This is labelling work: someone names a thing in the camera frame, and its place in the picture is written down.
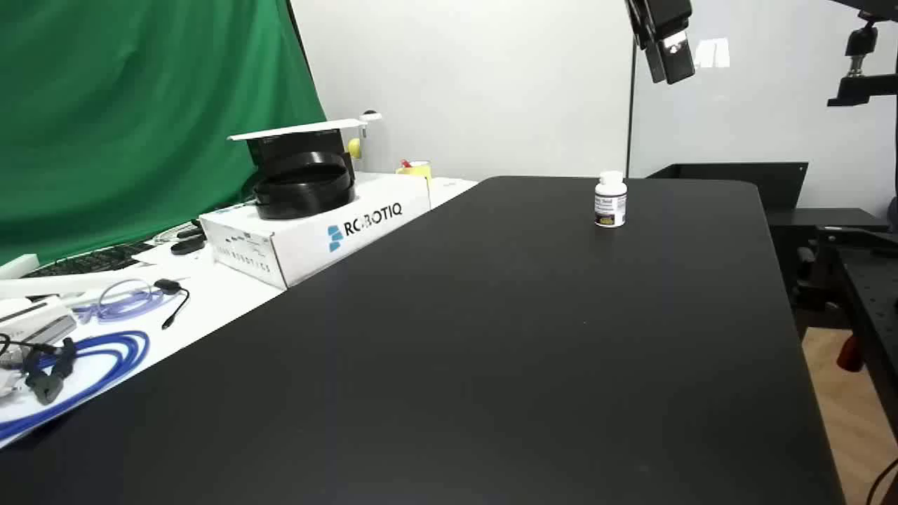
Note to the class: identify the black flat panel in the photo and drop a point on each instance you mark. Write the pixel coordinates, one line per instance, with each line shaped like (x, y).
(739, 182)

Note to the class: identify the white flat board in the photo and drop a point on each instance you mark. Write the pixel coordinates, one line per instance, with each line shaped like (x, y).
(297, 129)

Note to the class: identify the white pill bottle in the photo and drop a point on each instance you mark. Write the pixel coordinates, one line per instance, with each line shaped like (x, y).
(610, 202)

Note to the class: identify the black keyboard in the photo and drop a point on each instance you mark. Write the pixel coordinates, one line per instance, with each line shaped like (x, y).
(88, 258)

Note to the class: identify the grey flat device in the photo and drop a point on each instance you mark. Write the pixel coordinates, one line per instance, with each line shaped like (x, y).
(38, 323)

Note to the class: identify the yellow and red small object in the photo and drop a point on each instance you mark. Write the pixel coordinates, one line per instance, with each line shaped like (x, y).
(415, 168)

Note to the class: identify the black round ribbed container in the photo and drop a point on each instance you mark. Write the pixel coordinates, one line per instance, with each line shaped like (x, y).
(305, 177)

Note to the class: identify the white Robotiq cardboard box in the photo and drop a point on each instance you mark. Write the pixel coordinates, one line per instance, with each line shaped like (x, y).
(310, 237)

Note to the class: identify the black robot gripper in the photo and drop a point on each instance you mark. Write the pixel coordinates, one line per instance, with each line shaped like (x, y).
(655, 13)

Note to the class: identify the black clamp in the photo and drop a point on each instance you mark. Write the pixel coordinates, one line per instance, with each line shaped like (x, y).
(48, 369)

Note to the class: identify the red knob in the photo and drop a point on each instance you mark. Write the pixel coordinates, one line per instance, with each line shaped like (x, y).
(849, 355)

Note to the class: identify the green screen cloth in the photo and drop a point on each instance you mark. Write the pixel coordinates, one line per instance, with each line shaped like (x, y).
(129, 112)

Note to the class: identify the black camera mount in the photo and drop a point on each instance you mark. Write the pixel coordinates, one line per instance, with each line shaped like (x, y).
(864, 84)

